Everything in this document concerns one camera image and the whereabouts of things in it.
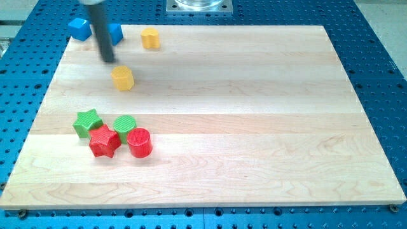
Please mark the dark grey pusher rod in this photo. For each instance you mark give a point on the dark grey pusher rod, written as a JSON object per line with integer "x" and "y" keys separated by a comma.
{"x": 98, "y": 18}

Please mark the yellow heart block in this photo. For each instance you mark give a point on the yellow heart block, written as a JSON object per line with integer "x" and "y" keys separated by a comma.
{"x": 150, "y": 38}

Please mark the yellow hexagon block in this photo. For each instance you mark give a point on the yellow hexagon block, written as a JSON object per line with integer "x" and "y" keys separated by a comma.
{"x": 122, "y": 78}

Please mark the light wooden board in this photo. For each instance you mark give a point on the light wooden board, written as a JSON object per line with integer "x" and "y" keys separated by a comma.
{"x": 239, "y": 116}

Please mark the blue cube block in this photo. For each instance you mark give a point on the blue cube block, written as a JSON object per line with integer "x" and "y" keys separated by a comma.
{"x": 80, "y": 29}

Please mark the red cylinder block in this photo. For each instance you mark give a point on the red cylinder block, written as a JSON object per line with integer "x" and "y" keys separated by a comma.
{"x": 139, "y": 142}

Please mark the green cylinder block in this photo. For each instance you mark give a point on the green cylinder block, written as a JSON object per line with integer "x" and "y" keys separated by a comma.
{"x": 123, "y": 125}

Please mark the silver rod holder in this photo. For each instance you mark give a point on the silver rod holder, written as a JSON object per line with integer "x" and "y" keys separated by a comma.
{"x": 91, "y": 2}

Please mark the blue perforated table plate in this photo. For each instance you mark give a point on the blue perforated table plate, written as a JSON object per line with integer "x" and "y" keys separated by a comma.
{"x": 32, "y": 58}

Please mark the blue triangle block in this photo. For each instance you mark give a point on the blue triangle block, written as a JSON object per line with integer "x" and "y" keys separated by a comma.
{"x": 116, "y": 33}

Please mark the green star block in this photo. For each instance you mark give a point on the green star block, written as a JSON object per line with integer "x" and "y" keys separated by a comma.
{"x": 87, "y": 121}

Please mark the red star block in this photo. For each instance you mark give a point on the red star block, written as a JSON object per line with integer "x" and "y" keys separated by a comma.
{"x": 104, "y": 141}

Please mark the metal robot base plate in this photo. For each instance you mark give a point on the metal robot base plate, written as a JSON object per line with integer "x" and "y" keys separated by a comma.
{"x": 199, "y": 6}

